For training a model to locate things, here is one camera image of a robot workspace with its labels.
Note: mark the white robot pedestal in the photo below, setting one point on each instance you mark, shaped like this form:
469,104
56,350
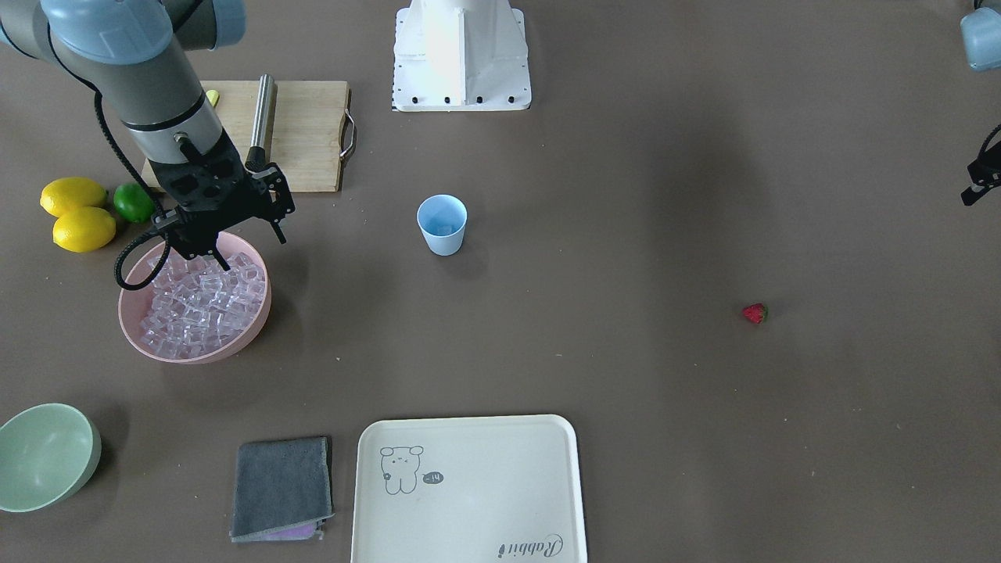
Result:
460,56

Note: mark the green bowl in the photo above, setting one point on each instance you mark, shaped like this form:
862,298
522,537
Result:
48,453

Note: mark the black handled knife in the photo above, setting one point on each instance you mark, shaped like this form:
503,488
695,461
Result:
260,143

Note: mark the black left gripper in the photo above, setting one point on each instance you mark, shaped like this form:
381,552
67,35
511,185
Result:
983,173

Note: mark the light blue cup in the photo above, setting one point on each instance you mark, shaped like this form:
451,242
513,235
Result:
442,220

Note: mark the pile of clear ice cubes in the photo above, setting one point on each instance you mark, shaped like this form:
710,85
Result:
197,308

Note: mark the wooden cutting board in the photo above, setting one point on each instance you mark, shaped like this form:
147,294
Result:
306,131

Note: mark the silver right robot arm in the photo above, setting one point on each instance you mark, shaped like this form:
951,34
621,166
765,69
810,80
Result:
133,54

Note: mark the green lime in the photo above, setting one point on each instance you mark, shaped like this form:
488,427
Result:
132,202

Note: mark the red strawberry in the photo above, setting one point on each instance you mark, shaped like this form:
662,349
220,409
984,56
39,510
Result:
755,313

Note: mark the grey folded cloth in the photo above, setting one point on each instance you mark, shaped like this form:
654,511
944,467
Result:
282,490

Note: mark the yellow lemon back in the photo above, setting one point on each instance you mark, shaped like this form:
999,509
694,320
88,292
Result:
64,195

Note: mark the yellow lemon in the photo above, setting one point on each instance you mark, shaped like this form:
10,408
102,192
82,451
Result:
84,229
64,195

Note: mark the pink bowl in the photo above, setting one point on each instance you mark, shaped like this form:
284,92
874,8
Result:
133,304

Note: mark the yellow lemon front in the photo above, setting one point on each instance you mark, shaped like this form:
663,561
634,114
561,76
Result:
84,229

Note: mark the cream plastic tray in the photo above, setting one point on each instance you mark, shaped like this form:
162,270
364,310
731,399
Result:
473,489

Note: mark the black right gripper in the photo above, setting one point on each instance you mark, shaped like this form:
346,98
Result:
270,193

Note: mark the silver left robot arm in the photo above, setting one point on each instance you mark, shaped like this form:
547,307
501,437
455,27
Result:
981,39

